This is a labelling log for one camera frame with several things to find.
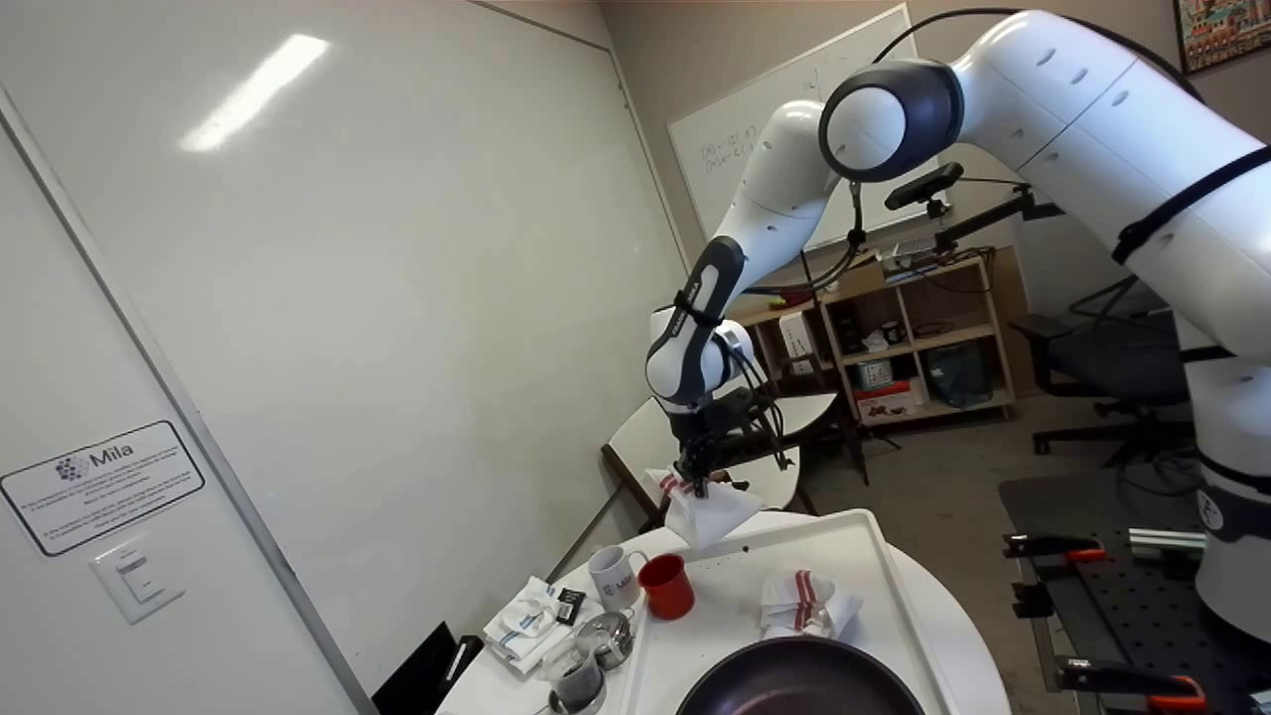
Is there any small metal bowl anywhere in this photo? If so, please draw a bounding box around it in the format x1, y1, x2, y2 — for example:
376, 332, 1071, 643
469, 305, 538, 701
575, 606, 639, 672
545, 651, 613, 715

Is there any large glossy wall whiteboard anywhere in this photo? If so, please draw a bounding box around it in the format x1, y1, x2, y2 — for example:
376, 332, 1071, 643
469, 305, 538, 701
0, 0, 706, 715

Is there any black clamp orange handle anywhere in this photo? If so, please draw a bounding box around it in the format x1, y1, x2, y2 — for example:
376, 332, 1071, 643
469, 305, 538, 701
1053, 655, 1213, 715
1003, 528, 1118, 573

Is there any black office chair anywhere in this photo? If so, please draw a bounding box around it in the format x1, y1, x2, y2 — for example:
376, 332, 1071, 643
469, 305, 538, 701
1015, 272, 1234, 469

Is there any wooden shelf unit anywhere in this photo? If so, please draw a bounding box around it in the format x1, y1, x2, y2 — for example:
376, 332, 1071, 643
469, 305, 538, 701
727, 247, 1026, 428

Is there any round white table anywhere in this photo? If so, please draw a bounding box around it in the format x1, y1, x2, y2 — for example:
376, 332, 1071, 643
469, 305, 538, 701
435, 504, 1017, 715

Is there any black camera stand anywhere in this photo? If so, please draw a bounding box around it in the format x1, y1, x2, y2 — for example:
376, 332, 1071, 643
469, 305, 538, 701
879, 158, 1070, 263

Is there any whiteboard with writing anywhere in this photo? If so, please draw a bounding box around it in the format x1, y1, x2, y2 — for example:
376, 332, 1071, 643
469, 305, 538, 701
665, 0, 930, 284

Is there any red mug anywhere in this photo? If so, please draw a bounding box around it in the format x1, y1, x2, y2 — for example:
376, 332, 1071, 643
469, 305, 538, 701
637, 552, 699, 623

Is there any small white top table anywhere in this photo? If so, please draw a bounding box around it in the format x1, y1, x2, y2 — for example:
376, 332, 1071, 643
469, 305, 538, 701
603, 394, 812, 516

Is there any black frying pan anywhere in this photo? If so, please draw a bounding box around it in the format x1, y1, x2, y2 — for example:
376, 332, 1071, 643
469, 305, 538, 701
670, 630, 930, 715

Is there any pile of white packets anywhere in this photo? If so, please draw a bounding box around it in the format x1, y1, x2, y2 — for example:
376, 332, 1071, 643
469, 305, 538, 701
476, 573, 591, 684

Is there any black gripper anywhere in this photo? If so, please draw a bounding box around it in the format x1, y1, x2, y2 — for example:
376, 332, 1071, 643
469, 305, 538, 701
665, 372, 804, 504

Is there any white wall sign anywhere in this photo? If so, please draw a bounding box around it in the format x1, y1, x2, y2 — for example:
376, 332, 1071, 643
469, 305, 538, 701
0, 415, 212, 560

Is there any white red striped towel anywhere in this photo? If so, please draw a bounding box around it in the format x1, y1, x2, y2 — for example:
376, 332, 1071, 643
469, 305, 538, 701
654, 471, 768, 552
756, 567, 868, 643

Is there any white light switch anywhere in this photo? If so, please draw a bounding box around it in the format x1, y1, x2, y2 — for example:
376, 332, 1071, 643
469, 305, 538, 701
93, 532, 191, 626

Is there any silver metal bar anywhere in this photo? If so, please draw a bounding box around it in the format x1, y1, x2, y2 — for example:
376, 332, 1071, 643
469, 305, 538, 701
1126, 524, 1213, 560

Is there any black tool platform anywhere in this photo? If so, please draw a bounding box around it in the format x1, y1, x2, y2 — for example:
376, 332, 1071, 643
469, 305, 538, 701
995, 469, 1271, 715

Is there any framed wall picture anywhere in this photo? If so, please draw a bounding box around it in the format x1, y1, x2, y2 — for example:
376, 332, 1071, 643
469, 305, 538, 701
1169, 0, 1271, 80

